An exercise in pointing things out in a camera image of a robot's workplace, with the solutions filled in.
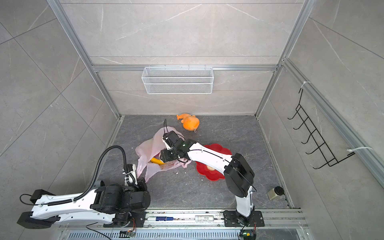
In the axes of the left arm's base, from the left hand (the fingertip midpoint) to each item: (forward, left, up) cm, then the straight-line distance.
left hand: (148, 178), depth 71 cm
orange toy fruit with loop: (+43, -21, -8) cm, 48 cm away
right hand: (+14, -6, -4) cm, 16 cm away
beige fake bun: (+9, -32, -11) cm, 36 cm away
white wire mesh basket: (+63, -13, +13) cm, 65 cm away
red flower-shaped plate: (+7, -36, -15) cm, 40 cm away
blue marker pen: (-15, -7, -15) cm, 22 cm away
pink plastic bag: (+16, 0, +1) cm, 16 cm away
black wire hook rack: (-1, -78, +17) cm, 79 cm away
